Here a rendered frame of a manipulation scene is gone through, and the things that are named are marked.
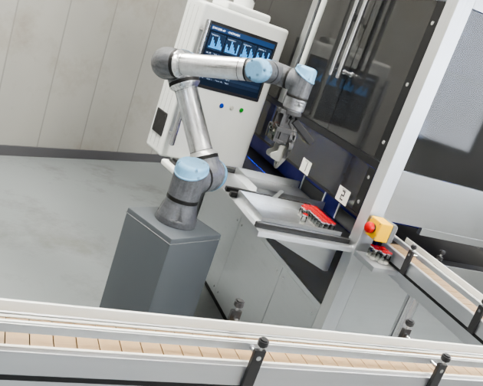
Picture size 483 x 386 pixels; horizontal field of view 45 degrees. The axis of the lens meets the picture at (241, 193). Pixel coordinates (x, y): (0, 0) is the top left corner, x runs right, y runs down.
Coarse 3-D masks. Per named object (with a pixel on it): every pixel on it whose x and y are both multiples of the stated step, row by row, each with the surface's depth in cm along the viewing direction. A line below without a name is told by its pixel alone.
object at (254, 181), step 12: (240, 168) 260; (240, 180) 253; (252, 180) 259; (264, 180) 267; (276, 180) 269; (288, 180) 271; (264, 192) 239; (276, 192) 241; (288, 192) 260; (300, 192) 267; (312, 204) 249
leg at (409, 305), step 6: (402, 288) 205; (408, 294) 205; (408, 300) 205; (414, 300) 204; (402, 306) 206; (408, 306) 205; (414, 306) 204; (402, 312) 206; (408, 312) 205; (414, 312) 206; (396, 318) 208; (402, 318) 206; (408, 318) 206; (396, 324) 208; (402, 324) 206; (390, 330) 210; (396, 330) 208; (396, 336) 208
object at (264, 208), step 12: (240, 192) 224; (252, 204) 213; (264, 204) 230; (276, 204) 233; (288, 204) 235; (300, 204) 237; (252, 216) 210; (264, 216) 216; (276, 216) 220; (288, 216) 225; (300, 228) 210; (312, 228) 212
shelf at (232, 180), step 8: (232, 176) 255; (224, 184) 239; (232, 184) 244; (240, 184) 248; (224, 192) 231; (232, 200) 222; (240, 208) 215; (248, 216) 210; (328, 216) 245; (248, 224) 206; (336, 224) 237; (256, 232) 200; (264, 232) 199; (272, 232) 202; (280, 232) 205; (344, 232) 231; (288, 240) 204; (296, 240) 205; (304, 240) 206; (312, 240) 208; (320, 240) 211; (328, 240) 214; (328, 248) 211; (336, 248) 213; (344, 248) 214; (352, 248) 215
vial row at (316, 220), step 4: (304, 204) 231; (308, 208) 228; (308, 212) 228; (312, 212) 225; (308, 216) 227; (312, 216) 224; (316, 216) 222; (308, 220) 226; (312, 220) 224; (316, 220) 222; (320, 220) 220; (312, 224) 223; (316, 224) 221; (320, 224) 218; (324, 224) 218
